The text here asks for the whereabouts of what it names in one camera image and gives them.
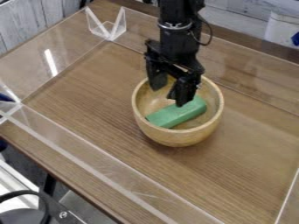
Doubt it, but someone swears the clear acrylic tray wall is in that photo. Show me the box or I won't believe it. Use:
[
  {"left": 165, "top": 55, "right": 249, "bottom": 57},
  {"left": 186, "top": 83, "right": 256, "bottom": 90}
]
[{"left": 0, "top": 101, "right": 224, "bottom": 224}]

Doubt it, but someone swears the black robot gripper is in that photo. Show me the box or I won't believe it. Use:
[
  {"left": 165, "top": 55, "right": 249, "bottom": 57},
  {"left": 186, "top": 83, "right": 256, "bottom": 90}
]
[{"left": 144, "top": 24, "right": 204, "bottom": 107}]

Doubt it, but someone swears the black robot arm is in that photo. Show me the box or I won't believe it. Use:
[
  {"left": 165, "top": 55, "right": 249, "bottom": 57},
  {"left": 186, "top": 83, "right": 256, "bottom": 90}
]
[{"left": 144, "top": 0, "right": 210, "bottom": 107}]

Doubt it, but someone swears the clear acrylic corner bracket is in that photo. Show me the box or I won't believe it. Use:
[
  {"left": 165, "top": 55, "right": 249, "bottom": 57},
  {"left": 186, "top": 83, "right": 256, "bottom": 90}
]
[{"left": 84, "top": 7, "right": 126, "bottom": 41}]

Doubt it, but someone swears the green rectangular block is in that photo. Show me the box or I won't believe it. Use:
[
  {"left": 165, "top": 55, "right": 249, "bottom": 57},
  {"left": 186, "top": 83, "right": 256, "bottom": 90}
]
[{"left": 144, "top": 96, "right": 206, "bottom": 129}]

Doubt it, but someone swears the light wooden bowl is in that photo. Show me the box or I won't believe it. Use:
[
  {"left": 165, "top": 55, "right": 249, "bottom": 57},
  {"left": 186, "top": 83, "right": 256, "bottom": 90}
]
[{"left": 130, "top": 77, "right": 224, "bottom": 147}]

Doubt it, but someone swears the black table leg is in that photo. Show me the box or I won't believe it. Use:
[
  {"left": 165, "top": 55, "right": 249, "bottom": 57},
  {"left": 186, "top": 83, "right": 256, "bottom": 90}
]
[{"left": 42, "top": 174, "right": 57, "bottom": 196}]

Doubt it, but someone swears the white cylindrical container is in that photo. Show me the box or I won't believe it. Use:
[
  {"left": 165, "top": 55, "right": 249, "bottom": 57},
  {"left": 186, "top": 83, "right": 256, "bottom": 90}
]
[{"left": 264, "top": 11, "right": 299, "bottom": 50}]

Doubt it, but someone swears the black cable loop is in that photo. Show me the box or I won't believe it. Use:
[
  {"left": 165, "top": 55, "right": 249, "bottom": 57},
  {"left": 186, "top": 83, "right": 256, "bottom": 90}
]
[{"left": 0, "top": 190, "right": 52, "bottom": 224}]

